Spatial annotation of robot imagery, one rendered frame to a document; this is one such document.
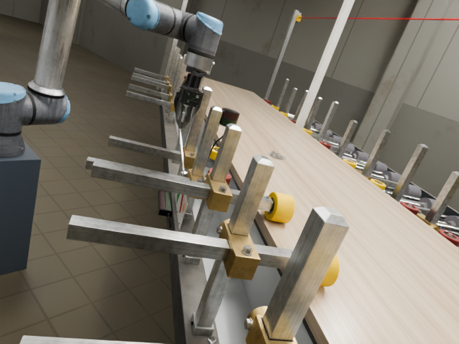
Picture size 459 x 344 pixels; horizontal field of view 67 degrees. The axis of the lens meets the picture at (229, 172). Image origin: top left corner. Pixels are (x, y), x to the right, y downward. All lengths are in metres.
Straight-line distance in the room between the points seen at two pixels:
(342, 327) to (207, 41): 0.87
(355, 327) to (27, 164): 1.41
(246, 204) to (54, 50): 1.21
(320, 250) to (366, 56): 4.72
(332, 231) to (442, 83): 4.42
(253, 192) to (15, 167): 1.22
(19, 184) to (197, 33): 1.02
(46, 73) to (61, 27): 0.20
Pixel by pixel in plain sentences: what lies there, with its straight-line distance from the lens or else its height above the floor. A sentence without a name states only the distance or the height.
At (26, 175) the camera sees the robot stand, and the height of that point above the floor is 0.52.
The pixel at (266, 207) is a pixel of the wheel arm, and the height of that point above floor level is 0.94.
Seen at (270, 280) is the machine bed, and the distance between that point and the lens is 1.00.
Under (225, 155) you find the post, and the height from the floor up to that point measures 1.04.
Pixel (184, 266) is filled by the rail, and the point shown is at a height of 0.70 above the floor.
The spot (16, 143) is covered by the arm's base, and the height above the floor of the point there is 0.65.
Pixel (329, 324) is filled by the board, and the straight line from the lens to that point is 0.72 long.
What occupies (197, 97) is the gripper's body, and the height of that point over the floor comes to 1.11.
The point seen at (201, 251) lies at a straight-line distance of 0.66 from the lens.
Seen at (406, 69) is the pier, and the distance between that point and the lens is 4.69.
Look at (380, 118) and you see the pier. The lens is 4.69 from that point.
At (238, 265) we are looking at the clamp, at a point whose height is 0.95.
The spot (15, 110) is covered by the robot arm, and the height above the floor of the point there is 0.80.
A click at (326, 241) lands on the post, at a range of 0.43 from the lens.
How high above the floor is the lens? 1.31
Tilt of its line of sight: 20 degrees down
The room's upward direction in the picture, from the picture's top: 19 degrees clockwise
